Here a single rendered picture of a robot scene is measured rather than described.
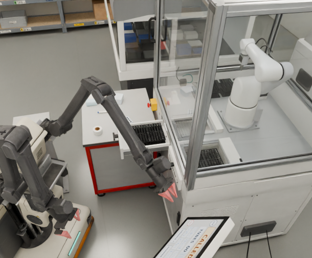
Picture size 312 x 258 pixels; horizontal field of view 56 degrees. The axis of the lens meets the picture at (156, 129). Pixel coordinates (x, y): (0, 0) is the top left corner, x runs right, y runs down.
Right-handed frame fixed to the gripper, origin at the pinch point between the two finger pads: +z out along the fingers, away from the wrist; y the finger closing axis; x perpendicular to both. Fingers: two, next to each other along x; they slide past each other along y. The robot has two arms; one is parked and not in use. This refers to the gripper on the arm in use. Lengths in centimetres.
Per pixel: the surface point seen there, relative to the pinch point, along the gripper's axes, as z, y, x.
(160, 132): -22, 49, 46
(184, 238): 15.0, -10.9, -4.4
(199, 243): 15.3, -13.4, -17.5
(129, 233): 34, 10, 116
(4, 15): -305, 156, 358
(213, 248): 17.9, -12.7, -23.4
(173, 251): 14.8, -19.0, -4.3
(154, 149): -16, 37, 46
